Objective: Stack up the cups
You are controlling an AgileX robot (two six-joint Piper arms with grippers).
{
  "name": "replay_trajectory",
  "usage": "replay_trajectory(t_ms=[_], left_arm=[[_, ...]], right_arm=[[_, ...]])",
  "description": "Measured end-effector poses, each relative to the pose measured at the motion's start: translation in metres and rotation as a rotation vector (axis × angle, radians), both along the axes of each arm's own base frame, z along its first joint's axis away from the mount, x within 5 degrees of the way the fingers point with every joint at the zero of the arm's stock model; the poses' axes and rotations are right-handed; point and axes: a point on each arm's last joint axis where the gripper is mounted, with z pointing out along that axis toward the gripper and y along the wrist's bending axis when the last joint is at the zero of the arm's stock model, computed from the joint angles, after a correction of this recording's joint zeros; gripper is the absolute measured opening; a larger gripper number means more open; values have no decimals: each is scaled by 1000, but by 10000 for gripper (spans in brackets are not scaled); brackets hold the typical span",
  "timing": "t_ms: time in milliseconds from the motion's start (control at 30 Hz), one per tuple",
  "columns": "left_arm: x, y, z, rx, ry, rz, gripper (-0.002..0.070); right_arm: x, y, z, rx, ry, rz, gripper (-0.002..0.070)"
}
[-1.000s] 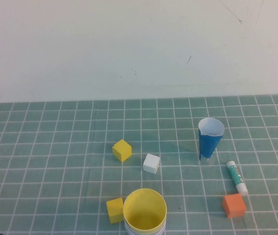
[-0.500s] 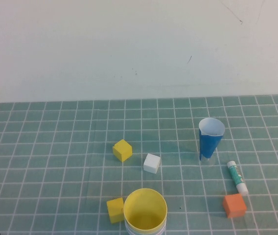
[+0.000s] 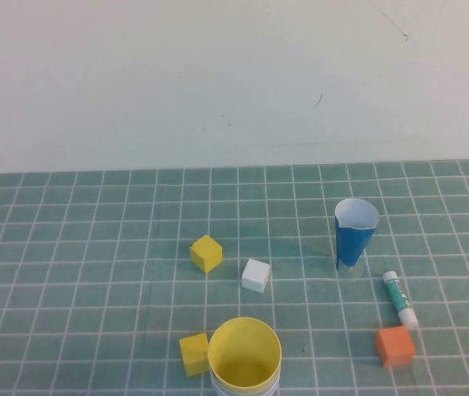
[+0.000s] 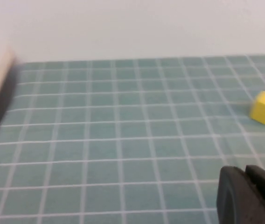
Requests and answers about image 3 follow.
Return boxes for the white foam cube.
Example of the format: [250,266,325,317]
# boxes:
[241,258,272,294]

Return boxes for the yellow plastic cup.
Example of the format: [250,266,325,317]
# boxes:
[207,316,282,392]

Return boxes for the blue paper cone cup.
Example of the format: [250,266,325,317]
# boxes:
[334,198,380,278]

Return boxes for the green and white glue stick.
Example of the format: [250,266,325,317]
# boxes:
[381,271,419,331]

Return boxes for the pink plastic cup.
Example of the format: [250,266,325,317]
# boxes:
[209,370,281,396]

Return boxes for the orange foam cube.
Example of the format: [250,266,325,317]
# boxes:
[374,325,418,369]

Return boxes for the yellow foam cube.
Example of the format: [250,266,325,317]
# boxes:
[188,234,224,274]
[178,332,210,378]

